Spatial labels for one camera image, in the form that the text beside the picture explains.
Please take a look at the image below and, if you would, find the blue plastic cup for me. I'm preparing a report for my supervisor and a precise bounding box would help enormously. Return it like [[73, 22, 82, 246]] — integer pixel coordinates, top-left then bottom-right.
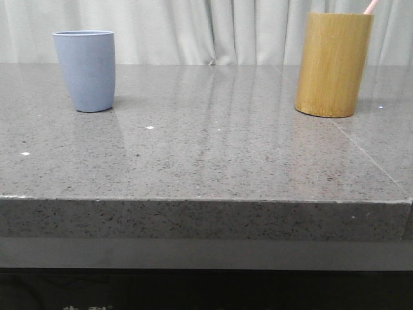
[[52, 30, 116, 112]]

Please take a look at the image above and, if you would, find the white curtain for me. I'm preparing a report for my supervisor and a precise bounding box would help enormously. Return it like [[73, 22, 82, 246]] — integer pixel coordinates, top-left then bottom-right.
[[0, 0, 413, 67]]

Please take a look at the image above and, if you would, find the bamboo cylindrical holder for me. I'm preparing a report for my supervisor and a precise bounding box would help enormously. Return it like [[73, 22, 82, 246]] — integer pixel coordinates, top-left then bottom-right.
[[295, 12, 374, 118]]

